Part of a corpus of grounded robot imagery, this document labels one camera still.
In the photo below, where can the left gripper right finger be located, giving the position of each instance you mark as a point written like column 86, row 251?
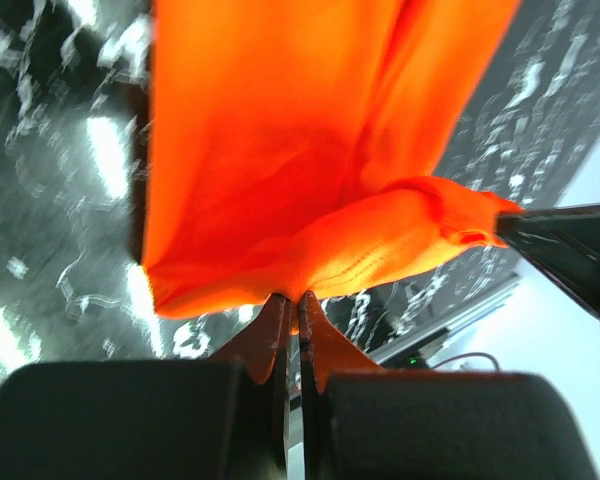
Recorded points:
column 362, row 421

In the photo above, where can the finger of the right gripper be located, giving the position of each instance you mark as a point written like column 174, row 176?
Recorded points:
column 564, row 245

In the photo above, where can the orange t-shirt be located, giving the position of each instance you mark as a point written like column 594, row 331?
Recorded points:
column 293, row 146

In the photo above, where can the front aluminium rail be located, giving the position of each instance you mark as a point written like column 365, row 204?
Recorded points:
column 426, row 341

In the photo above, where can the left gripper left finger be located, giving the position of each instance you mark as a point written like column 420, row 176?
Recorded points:
column 225, row 417

